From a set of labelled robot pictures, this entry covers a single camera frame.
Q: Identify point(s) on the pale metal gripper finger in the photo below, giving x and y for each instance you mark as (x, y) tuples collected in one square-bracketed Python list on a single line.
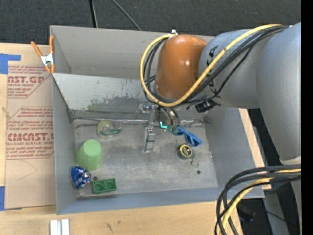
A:
[(152, 116), (149, 141)]

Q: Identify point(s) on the grey metal bin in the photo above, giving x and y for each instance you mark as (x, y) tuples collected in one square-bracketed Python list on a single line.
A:
[(137, 165)]

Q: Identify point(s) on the blue sunglasses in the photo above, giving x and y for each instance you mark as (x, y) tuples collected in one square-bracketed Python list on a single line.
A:
[(192, 138)]

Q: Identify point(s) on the yellow and black tape measure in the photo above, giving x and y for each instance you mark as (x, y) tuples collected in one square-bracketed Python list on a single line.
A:
[(184, 151)]

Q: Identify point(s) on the light green cup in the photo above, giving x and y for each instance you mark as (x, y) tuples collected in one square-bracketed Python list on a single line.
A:
[(90, 154)]

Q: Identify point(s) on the dark green toy brick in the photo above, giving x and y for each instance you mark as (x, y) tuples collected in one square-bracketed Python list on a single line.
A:
[(104, 186)]

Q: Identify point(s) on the brown cardboard board, red print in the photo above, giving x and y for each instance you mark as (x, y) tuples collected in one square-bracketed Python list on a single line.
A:
[(27, 170)]

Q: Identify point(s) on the black cylinder on white bracket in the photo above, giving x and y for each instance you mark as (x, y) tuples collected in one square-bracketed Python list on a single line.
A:
[(205, 105)]

